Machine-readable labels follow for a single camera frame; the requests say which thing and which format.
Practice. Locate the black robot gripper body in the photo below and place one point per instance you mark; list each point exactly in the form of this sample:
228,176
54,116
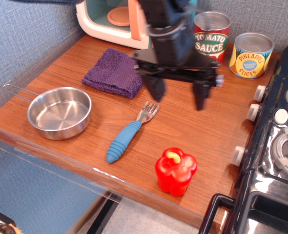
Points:
174,56

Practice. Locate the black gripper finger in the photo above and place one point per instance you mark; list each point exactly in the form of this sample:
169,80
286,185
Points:
201,92
155,86

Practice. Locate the red toy capsicum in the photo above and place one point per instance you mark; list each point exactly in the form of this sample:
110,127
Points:
175,170

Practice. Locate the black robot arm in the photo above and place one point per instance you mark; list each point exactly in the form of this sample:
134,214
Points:
173,55

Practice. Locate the purple folded cloth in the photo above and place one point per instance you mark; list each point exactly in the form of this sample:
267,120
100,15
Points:
114,73

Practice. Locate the tomato sauce can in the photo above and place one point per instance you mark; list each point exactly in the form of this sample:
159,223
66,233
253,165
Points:
211,31

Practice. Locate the white stove knob middle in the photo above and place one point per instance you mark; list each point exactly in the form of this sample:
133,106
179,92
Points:
252,112

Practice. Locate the white stove knob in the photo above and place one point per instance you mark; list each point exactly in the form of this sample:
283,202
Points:
259,93
237,156
252,112

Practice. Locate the white stove knob upper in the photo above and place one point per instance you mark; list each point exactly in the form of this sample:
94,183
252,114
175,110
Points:
259,93

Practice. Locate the pineapple slices can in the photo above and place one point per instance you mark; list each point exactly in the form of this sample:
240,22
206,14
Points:
250,55

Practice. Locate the toy microwave oven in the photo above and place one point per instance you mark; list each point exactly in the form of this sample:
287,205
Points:
124,21

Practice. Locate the white stove knob lower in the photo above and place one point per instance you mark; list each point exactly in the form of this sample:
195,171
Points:
237,156

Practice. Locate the stainless steel pan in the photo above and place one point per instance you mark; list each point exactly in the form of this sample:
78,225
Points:
57,114

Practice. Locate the black toy stove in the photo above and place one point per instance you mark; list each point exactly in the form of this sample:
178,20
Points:
260,205

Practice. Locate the clear acrylic table guard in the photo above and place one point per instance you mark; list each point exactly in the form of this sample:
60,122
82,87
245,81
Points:
133,175

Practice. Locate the blue handled metal fork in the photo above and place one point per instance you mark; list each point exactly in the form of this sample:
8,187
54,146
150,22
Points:
121,142

